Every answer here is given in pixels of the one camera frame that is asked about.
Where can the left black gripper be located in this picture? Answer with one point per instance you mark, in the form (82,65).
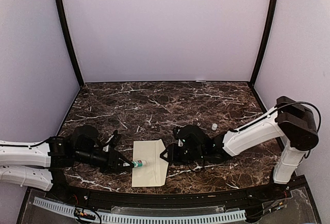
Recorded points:
(113,160)

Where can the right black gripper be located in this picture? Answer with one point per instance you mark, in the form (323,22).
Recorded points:
(172,156)

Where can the green white glue stick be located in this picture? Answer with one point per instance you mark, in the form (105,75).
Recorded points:
(135,164)

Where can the cream paper envelope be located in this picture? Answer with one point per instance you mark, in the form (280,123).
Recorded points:
(155,172)

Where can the white glue stick cap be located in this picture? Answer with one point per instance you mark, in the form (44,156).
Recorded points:
(214,127)

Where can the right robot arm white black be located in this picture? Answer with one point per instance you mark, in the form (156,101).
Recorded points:
(292,121)

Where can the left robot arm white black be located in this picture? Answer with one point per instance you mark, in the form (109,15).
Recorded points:
(35,164)

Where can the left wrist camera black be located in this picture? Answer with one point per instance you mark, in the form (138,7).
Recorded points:
(112,142)

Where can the small circuit board with wires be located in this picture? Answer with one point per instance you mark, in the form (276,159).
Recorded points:
(82,215)

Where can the black front table rail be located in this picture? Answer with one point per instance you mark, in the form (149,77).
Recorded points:
(99,199)

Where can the white slotted cable duct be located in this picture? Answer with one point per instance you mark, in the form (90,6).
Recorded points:
(109,217)

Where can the left black frame post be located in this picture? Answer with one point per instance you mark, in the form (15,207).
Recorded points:
(68,42)

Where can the black frame post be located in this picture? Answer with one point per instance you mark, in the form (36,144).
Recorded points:
(68,42)
(263,43)

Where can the right black frame post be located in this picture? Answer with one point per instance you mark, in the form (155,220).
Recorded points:
(263,43)

